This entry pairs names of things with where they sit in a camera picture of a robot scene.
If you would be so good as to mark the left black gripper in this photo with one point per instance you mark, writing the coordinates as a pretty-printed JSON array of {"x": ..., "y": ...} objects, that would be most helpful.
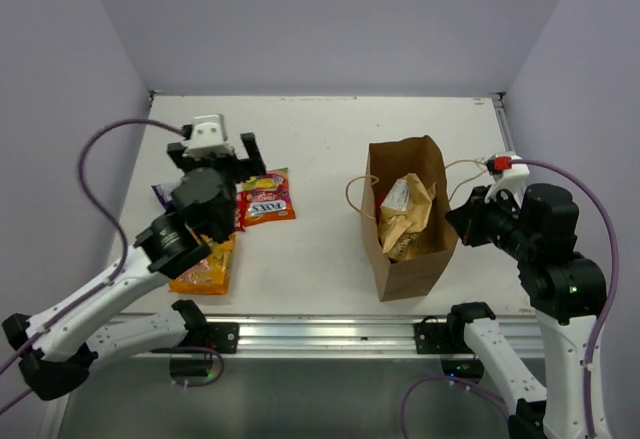
[{"x": 245, "y": 167}]

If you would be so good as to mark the small red snack bag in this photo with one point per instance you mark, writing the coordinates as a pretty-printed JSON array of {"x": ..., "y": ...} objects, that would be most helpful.
[{"x": 239, "y": 214}]

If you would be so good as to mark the brown paper bag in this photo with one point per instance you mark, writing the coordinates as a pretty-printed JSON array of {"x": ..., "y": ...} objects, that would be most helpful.
[{"x": 387, "y": 162}]

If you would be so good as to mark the aluminium frame rail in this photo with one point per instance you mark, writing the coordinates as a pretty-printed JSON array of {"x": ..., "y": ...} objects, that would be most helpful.
[{"x": 324, "y": 337}]

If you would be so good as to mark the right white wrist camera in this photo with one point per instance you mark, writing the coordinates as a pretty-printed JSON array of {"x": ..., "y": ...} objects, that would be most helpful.
[{"x": 507, "y": 175}]

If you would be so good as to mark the purple snack bag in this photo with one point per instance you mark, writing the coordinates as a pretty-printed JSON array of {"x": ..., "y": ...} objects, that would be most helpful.
[{"x": 162, "y": 193}]

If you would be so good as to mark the yellow gummy candy bag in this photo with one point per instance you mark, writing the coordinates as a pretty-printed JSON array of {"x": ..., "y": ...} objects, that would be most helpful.
[{"x": 210, "y": 276}]

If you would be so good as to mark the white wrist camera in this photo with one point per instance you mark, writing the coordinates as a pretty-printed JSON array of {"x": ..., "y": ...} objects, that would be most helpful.
[
  {"x": 208, "y": 136},
  {"x": 507, "y": 175}
]

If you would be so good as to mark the beige blue chips bag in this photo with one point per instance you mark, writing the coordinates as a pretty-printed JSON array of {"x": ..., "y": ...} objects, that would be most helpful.
[{"x": 404, "y": 217}]

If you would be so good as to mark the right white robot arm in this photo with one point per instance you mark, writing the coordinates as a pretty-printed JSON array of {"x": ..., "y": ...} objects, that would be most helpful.
[{"x": 567, "y": 292}]

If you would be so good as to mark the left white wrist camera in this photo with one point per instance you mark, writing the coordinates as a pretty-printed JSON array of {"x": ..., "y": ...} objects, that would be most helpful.
[{"x": 208, "y": 136}]

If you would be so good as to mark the cassava chips bag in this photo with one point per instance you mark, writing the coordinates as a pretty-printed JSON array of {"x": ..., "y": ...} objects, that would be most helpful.
[{"x": 380, "y": 198}]

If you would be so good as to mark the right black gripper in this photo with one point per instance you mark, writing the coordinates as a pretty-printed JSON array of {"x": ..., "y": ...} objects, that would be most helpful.
[{"x": 467, "y": 218}]

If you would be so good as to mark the red Fox's candy bag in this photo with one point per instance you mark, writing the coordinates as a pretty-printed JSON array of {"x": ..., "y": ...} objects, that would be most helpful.
[{"x": 267, "y": 198}]

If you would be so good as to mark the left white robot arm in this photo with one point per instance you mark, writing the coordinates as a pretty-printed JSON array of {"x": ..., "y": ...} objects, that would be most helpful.
[{"x": 57, "y": 349}]

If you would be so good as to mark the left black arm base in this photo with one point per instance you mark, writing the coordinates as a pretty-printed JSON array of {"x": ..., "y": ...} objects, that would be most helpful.
[{"x": 198, "y": 359}]

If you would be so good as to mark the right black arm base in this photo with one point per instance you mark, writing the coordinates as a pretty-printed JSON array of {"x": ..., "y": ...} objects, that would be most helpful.
[{"x": 440, "y": 336}]

